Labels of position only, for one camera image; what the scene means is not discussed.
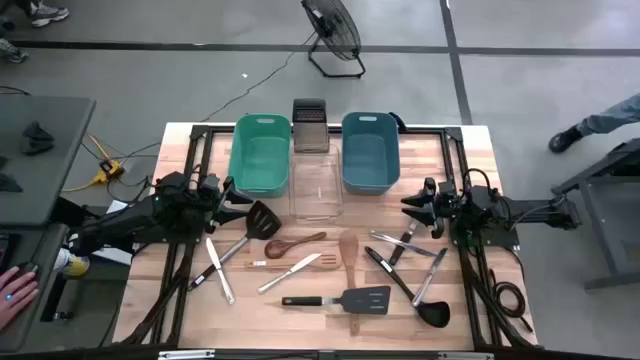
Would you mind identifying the clear plastic container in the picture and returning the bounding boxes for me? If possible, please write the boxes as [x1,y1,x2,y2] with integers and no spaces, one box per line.
[288,142,345,224]

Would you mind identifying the black flared slotted spatula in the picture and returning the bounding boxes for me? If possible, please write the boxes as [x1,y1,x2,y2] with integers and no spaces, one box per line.
[187,200,283,293]

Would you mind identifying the black nylon ladle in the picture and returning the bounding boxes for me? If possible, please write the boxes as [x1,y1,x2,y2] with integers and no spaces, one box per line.
[363,245,452,330]

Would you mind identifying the black aluminium rig frame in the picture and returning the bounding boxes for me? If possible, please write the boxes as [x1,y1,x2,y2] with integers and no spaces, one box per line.
[117,123,541,351]

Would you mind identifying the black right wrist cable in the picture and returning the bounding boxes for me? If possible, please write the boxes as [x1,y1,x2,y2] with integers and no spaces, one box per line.
[462,168,496,199]

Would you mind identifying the small black-handled steel utensil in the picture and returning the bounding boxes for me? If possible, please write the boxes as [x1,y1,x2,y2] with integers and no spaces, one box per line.
[388,221,419,267]

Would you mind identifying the metal box grater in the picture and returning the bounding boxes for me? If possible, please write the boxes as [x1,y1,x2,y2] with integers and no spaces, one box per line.
[292,97,330,154]

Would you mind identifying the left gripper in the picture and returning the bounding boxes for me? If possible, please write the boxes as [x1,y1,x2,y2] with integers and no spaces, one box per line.
[198,172,255,236]

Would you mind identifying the green plastic bin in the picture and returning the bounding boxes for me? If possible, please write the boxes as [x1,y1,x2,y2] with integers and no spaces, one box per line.
[228,113,293,199]

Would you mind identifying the blue plastic bin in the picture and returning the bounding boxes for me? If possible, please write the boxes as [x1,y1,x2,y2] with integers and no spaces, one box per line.
[341,111,401,196]

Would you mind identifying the person's hand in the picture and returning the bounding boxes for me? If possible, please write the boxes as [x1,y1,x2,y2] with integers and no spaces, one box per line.
[0,266,40,332]

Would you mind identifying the black floor fan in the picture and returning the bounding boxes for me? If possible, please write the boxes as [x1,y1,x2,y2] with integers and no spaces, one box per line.
[300,0,367,80]

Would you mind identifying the grey metal table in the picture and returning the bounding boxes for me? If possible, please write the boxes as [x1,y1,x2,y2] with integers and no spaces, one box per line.
[549,137,640,292]

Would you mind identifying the yellow floor cable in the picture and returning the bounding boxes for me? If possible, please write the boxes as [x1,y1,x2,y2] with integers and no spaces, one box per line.
[61,132,112,194]

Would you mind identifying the person's leg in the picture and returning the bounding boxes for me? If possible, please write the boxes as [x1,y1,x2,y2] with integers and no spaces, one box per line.
[574,93,640,137]

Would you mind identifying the black fan cable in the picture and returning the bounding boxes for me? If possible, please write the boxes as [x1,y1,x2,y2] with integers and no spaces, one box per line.
[199,30,317,124]

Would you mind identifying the white paper sheet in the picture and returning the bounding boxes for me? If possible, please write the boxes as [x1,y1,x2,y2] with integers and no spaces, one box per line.
[91,199,135,265]

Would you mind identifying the person's shoe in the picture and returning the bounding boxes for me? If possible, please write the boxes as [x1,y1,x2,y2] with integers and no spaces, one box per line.
[547,124,584,154]
[0,38,30,65]
[28,2,70,28]

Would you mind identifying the yellow power strip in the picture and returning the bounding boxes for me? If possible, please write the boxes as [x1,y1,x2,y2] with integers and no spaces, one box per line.
[96,158,126,186]

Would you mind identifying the yellow white spray can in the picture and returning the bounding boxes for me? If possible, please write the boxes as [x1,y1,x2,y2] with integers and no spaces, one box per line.
[52,247,92,279]

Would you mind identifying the grey side desk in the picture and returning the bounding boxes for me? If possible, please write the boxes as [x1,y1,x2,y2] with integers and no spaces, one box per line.
[0,95,97,227]
[0,222,69,354]

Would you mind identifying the dark wooden spoon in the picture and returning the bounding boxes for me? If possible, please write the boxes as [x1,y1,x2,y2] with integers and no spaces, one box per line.
[263,231,328,260]

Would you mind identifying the coiled black cable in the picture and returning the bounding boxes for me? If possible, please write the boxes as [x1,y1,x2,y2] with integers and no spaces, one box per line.
[487,268,535,335]

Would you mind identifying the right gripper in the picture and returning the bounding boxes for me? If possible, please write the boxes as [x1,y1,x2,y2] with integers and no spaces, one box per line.
[400,176,472,240]

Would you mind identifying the black printed part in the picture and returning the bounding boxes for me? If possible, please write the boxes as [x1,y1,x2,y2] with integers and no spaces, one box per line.
[22,120,55,143]
[0,172,24,194]
[20,139,54,156]

